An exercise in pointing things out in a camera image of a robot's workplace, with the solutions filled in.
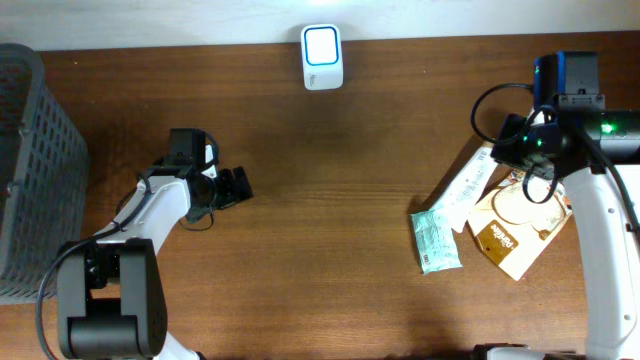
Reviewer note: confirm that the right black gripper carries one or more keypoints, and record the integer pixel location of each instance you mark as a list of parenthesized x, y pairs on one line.
[(509, 125)]

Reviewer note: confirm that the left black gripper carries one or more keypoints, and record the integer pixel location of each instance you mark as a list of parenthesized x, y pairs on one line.
[(229, 191)]

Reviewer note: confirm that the beige brown snack bag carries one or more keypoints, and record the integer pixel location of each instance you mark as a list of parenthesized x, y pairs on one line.
[(512, 230)]

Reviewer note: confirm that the white cream tube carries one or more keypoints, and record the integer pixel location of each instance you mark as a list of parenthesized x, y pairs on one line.
[(452, 209)]

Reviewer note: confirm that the teal wipes packet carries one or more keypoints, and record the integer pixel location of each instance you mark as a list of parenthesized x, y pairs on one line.
[(435, 241)]

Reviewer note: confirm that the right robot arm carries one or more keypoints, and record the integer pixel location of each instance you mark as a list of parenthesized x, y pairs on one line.
[(571, 138)]

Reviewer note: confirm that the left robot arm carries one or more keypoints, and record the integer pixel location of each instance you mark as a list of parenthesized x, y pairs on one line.
[(111, 303)]

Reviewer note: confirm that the white barcode scanner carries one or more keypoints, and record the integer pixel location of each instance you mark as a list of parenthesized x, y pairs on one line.
[(321, 55)]

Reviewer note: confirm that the grey plastic mesh basket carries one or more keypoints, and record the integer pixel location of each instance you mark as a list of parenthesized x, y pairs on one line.
[(44, 174)]

